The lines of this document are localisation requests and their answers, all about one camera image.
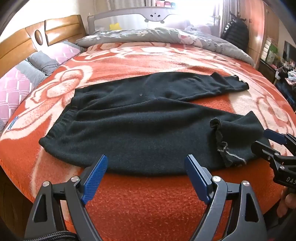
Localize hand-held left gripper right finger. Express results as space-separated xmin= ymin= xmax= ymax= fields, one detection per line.
xmin=184 ymin=154 xmax=266 ymax=241

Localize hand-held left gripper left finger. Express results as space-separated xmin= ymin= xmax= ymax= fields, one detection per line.
xmin=24 ymin=154 xmax=109 ymax=241

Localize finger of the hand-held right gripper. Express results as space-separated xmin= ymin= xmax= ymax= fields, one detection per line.
xmin=251 ymin=141 xmax=281 ymax=163
xmin=264 ymin=129 xmax=296 ymax=150

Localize black pants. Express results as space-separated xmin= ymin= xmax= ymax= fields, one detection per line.
xmin=39 ymin=72 xmax=271 ymax=176

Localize person's right hand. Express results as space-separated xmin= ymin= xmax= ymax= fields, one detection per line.
xmin=277 ymin=188 xmax=296 ymax=218

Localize orange floral blanket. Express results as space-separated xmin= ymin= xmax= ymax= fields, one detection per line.
xmin=0 ymin=42 xmax=296 ymax=241

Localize dark cluttered cabinet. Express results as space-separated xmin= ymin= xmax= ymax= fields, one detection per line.
xmin=258 ymin=59 xmax=296 ymax=105

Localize green white boxes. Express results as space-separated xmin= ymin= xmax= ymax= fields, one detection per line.
xmin=264 ymin=37 xmax=279 ymax=65

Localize black television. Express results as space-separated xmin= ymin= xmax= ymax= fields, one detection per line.
xmin=283 ymin=40 xmax=296 ymax=63

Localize wooden wardrobe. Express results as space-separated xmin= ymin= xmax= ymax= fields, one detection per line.
xmin=238 ymin=0 xmax=281 ymax=67

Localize grey floral quilt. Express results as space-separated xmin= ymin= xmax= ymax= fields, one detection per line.
xmin=75 ymin=27 xmax=255 ymax=65

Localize wooden headboard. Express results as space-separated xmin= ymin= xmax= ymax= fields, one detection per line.
xmin=0 ymin=14 xmax=89 ymax=77

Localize black braided cable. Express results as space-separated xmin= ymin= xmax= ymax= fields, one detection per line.
xmin=24 ymin=230 xmax=79 ymax=241

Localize grey bed guard rail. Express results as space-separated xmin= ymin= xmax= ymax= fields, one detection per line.
xmin=87 ymin=6 xmax=185 ymax=37

